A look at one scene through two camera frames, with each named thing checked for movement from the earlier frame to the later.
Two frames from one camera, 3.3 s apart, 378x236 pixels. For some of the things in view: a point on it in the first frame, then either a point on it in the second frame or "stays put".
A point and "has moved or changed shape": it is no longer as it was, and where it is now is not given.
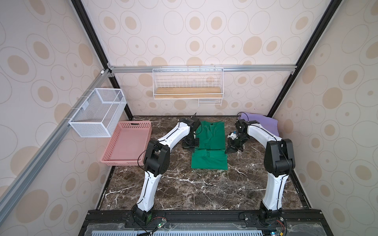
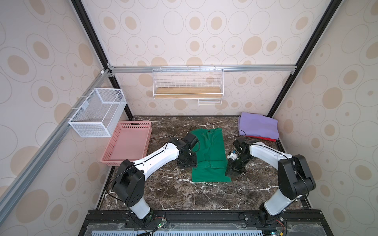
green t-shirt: x=211 y=153 has moved or changed shape
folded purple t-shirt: x=269 y=123 stays put
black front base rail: x=208 y=222 stays put
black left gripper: x=192 y=147 to x=193 y=162
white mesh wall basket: x=98 y=116 stays put
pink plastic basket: x=128 y=145 stays put
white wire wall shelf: x=206 y=84 stays put
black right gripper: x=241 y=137 to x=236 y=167
